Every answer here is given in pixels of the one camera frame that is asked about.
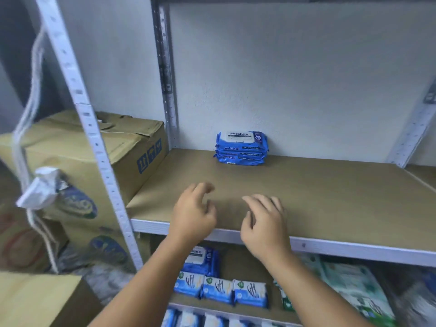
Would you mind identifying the plain cardboard box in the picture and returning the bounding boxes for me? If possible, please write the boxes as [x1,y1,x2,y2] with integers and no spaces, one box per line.
[0,271,103,327]

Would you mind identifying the water bottles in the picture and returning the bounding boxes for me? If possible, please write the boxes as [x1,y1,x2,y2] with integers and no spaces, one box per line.
[402,269,436,327]

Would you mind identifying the person's right hand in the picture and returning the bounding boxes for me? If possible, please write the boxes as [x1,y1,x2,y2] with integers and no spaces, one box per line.
[240,194,294,263]

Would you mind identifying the grey metal shelf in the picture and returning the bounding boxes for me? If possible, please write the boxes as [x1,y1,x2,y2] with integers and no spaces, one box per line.
[30,0,436,327]

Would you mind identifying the person's left forearm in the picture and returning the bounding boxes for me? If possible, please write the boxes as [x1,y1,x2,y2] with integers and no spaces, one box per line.
[89,235,205,327]

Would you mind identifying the group of blue wipe packets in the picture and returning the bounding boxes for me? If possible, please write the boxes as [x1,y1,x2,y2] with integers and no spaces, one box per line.
[161,308,229,327]

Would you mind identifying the small green packets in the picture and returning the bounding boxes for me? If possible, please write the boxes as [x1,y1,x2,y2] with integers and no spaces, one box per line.
[354,296,397,327]
[274,281,295,312]

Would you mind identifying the person's left hand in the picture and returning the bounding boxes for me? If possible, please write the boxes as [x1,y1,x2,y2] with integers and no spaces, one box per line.
[167,182,219,246]

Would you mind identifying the person's right forearm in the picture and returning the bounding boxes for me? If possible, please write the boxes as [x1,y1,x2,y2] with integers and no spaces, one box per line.
[262,252,376,327]

